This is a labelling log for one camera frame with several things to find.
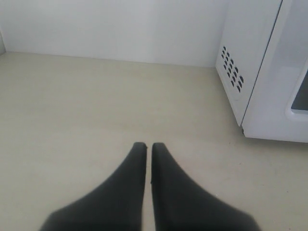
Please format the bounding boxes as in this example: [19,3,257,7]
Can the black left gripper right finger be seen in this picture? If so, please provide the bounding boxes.
[151,142,260,231]

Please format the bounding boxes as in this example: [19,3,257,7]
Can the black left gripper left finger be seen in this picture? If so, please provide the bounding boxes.
[41,142,147,231]

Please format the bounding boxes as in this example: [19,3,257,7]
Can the white microwave oven body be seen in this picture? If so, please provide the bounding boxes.
[216,0,282,126]

